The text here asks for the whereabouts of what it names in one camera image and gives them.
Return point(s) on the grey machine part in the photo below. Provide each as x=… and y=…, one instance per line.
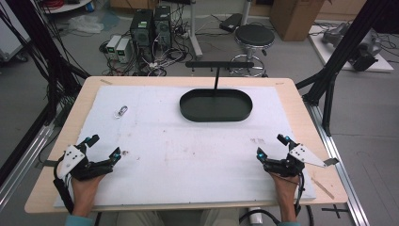
x=363, y=50

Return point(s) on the white cabinet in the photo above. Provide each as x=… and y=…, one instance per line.
x=11, y=34

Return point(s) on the white cylinder under table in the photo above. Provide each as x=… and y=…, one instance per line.
x=255, y=216

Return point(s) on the black oval tray hanger stand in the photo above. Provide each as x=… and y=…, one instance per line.
x=216, y=106

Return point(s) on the slim black computer tower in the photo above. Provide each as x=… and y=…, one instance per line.
x=163, y=26

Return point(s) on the white bench power supply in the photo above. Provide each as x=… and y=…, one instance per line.
x=123, y=50
x=113, y=46

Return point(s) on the white floor board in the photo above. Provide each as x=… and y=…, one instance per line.
x=379, y=64

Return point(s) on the silver carabiner keyring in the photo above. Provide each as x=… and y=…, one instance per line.
x=121, y=111

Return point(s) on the black round stool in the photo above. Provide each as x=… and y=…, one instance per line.
x=254, y=37

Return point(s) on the large black computer tower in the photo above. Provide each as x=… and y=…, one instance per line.
x=141, y=31

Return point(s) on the white desk leg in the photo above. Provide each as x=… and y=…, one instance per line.
x=195, y=34

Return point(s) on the clear plastic bag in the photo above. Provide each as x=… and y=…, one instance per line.
x=85, y=24

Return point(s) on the brown cardboard box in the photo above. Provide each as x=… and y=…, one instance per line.
x=295, y=19

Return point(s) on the white foam mat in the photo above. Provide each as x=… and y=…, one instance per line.
x=188, y=163

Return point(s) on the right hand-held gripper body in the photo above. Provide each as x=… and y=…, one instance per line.
x=302, y=153

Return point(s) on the thin wooden strip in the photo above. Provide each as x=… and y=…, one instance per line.
x=323, y=188

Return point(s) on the aluminium rail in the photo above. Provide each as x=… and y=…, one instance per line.
x=342, y=175
x=22, y=171

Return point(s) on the round white table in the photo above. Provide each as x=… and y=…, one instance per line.
x=67, y=5

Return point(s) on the person's left hand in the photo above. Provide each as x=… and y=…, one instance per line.
x=84, y=190

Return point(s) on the person's right hand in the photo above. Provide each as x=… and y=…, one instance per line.
x=287, y=188

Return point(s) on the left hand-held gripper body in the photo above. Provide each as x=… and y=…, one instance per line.
x=71, y=158

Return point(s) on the black flat box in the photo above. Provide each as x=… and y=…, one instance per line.
x=231, y=22

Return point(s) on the small dark metal piece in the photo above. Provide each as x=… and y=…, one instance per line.
x=124, y=153

